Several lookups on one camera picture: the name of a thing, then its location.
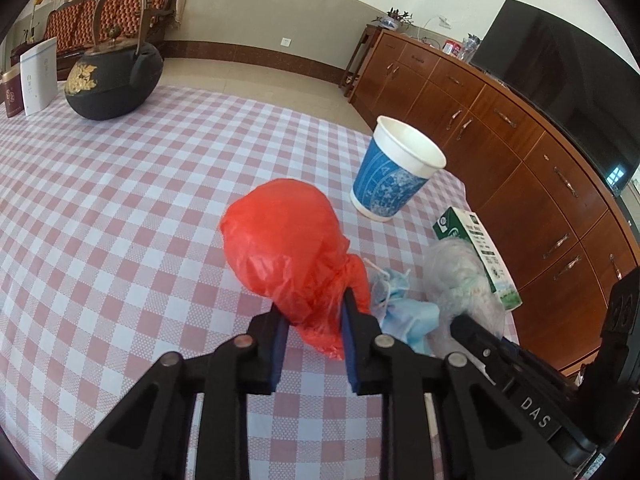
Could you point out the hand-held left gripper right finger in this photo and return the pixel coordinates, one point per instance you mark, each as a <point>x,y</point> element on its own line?
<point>350,340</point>

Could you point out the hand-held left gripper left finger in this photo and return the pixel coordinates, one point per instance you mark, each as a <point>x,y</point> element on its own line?
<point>279,355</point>

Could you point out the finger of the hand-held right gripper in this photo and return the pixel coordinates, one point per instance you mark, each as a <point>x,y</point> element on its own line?
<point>475,335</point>

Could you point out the clear plastic bag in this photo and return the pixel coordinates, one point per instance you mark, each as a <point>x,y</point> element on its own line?
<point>460,275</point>

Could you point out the red plastic bag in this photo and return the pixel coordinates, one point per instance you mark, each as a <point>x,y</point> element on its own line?
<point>285,240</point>

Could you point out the light blue face mask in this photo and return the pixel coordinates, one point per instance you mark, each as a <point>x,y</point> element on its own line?
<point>405,312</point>

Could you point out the green white carton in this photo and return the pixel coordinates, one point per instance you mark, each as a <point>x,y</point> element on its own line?
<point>480,250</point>

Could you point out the blue patterned paper cup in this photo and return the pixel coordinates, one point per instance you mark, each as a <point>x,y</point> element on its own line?
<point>385,180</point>

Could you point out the long wooden sideboard cabinet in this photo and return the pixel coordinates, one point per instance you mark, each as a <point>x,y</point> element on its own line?
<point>500,160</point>

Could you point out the pink checked tablecloth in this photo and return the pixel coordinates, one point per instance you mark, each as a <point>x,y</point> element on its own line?
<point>125,235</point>

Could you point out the black flat-screen television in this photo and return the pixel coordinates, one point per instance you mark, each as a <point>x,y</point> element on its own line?
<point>565,75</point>

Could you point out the narrow wooden side table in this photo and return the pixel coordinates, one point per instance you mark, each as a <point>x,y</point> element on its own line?
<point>360,60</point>

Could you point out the white plug charger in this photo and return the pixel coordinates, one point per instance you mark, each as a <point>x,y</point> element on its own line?
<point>442,21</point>

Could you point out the black cast iron teapot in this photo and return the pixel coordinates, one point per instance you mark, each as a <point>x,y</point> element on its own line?
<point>115,82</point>

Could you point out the small potted plant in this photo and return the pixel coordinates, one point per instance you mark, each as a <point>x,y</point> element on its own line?
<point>395,19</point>

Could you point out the white rectangular box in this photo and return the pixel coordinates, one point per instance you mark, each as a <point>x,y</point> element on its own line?
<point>37,77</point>

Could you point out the dark red tin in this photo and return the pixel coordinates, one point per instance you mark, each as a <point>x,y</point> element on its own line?
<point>12,95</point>

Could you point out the wooden sofa orange cushions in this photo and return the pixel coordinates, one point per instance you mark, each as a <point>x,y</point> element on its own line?
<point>110,15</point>

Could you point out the yellow hanging ornament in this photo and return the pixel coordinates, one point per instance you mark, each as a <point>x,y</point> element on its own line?
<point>36,10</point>

